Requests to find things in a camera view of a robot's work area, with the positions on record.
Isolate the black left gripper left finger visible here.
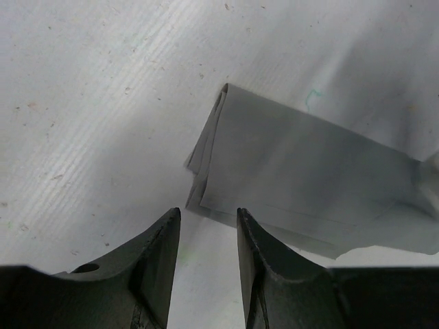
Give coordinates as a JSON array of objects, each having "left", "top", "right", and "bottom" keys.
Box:
[{"left": 51, "top": 208, "right": 181, "bottom": 328}]

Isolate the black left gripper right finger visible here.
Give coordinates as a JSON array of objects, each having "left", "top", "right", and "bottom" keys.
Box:
[{"left": 237, "top": 208, "right": 343, "bottom": 328}]

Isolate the grey underwear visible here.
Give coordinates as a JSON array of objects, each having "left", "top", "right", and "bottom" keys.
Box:
[{"left": 186, "top": 84, "right": 438, "bottom": 258}]

